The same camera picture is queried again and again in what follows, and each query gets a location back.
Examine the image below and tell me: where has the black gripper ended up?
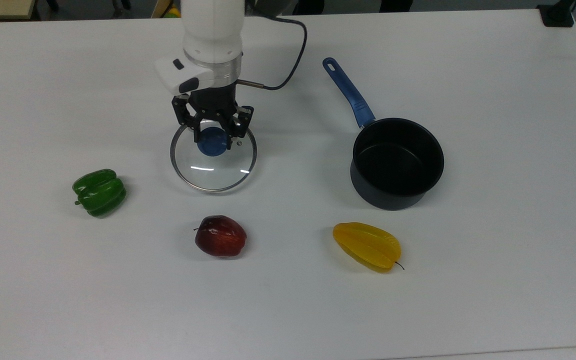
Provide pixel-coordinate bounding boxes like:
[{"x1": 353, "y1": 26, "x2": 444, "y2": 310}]
[{"x1": 171, "y1": 85, "x2": 255, "y2": 151}]

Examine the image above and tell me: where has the glass lid with blue knob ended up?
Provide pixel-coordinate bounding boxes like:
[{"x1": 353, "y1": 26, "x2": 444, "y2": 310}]
[{"x1": 169, "y1": 120, "x2": 258, "y2": 193}]

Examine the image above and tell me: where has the red plastic apple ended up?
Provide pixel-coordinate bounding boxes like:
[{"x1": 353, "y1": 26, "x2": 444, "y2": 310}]
[{"x1": 193, "y1": 215, "x2": 248, "y2": 259}]

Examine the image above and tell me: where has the green plastic bell pepper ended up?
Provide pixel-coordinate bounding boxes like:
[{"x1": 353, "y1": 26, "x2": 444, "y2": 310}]
[{"x1": 72, "y1": 169, "x2": 128, "y2": 218}]

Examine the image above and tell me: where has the yellow plastic starfruit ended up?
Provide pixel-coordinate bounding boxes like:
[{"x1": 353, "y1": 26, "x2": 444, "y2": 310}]
[{"x1": 332, "y1": 221, "x2": 406, "y2": 274}]

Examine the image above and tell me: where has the light wooden board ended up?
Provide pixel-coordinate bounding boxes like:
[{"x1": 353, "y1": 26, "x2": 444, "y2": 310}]
[{"x1": 0, "y1": 0, "x2": 37, "y2": 21}]

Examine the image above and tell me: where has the black table clamp base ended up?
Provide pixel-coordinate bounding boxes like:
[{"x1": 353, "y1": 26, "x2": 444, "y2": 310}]
[{"x1": 537, "y1": 0, "x2": 576, "y2": 28}]

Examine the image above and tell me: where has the dark robot cable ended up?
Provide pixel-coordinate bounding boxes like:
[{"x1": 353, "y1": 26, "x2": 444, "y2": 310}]
[{"x1": 238, "y1": 9, "x2": 309, "y2": 92}]

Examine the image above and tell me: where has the dark blue saucepan, blue handle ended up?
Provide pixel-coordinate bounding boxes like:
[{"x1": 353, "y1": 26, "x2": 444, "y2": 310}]
[{"x1": 322, "y1": 57, "x2": 445, "y2": 211}]

